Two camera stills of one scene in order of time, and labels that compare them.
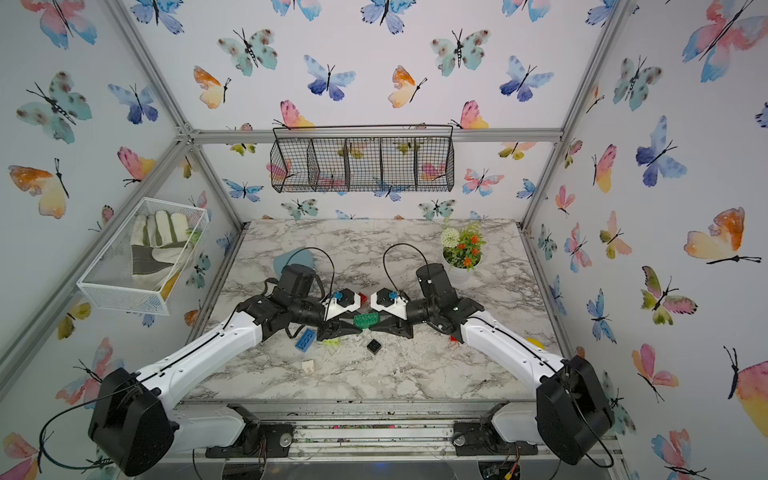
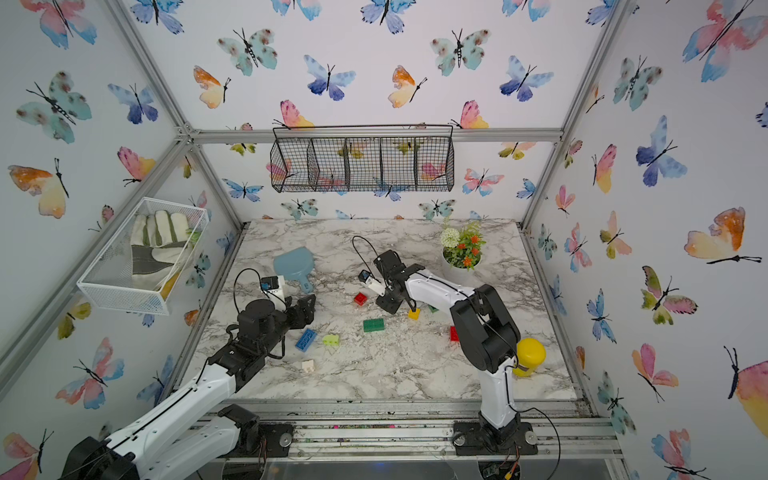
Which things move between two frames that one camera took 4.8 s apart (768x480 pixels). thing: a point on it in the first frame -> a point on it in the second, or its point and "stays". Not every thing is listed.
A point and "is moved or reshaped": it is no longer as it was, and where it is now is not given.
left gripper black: x=333 y=329 -> x=306 y=314
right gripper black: x=395 y=328 -> x=385 y=305
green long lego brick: x=366 y=320 is moved or reshaped
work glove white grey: x=159 y=241 stays
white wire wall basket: x=143 y=262 stays
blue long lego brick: x=306 y=339 stays
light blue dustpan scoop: x=295 y=256 stays
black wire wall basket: x=386 y=158 stays
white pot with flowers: x=462 y=252 stays
